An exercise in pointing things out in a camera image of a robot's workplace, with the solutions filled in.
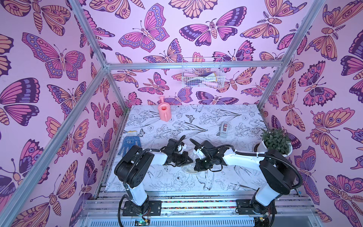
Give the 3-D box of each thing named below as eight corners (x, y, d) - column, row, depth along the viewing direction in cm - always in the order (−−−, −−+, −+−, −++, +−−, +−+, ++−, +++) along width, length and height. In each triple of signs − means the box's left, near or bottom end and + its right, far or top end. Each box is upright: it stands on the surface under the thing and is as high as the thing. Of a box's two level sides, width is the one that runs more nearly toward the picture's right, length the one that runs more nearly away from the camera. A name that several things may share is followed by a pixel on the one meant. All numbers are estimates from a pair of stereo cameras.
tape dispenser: (219, 137, 104) (220, 133, 100) (220, 124, 111) (221, 120, 108) (227, 139, 103) (228, 135, 99) (228, 126, 110) (229, 122, 107)
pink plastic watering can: (159, 124, 112) (156, 113, 103) (161, 106, 124) (159, 96, 115) (170, 124, 112) (169, 113, 103) (172, 106, 124) (171, 96, 115)
